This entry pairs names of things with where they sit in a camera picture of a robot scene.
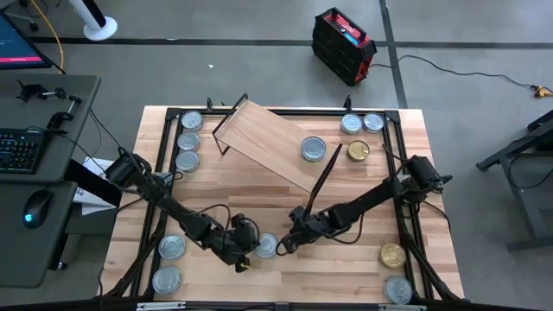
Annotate yellow cable plug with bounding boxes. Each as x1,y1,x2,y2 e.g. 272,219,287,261
530,84,553,99

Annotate silver metal plate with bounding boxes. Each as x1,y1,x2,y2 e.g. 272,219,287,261
378,303,428,311
136,301,188,311

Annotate black desk clamp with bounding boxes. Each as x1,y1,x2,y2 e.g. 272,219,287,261
16,79,68,104
45,93,83,131

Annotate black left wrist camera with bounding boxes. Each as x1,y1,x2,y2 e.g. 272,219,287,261
231,213,260,243

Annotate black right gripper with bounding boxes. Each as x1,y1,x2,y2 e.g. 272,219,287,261
276,206,334,257

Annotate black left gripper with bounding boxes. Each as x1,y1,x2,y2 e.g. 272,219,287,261
213,231,266,274

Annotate yellow cable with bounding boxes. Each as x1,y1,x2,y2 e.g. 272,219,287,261
29,0,66,74

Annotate black aluminium rig frame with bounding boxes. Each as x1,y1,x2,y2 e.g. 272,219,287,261
101,93,466,306

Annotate white papers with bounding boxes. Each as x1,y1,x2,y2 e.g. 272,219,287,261
72,155,118,217

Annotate silver can blue label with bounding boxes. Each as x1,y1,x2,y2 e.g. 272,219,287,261
362,111,385,135
254,232,279,260

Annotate computer monitor blue screen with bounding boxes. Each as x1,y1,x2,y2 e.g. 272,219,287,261
0,9,54,71

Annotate silver can green white label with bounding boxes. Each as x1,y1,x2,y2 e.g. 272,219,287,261
151,265,183,295
157,233,188,261
340,112,363,136

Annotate gold can green label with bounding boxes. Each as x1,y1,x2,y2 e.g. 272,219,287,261
346,139,372,163
378,242,408,270

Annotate silver tuna can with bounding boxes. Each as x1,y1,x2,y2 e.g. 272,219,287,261
382,275,415,306
300,136,327,163

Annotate red black equipment case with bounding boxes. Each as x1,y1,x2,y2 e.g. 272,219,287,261
311,6,378,87

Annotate black backlit keyboard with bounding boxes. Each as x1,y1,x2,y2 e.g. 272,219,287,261
0,127,49,175

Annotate wooden shelf black metal frame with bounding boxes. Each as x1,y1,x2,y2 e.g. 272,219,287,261
211,92,345,218

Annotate white round pedestal stand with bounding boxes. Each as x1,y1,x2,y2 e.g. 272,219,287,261
67,0,119,42

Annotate black floor cable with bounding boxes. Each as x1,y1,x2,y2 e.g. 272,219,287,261
370,54,537,90

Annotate black metal side table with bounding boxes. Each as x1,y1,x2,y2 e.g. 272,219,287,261
474,108,553,254

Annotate black computer mouse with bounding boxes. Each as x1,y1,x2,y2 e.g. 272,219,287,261
22,188,55,230

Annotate dark grey desk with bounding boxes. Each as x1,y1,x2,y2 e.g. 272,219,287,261
0,72,103,289

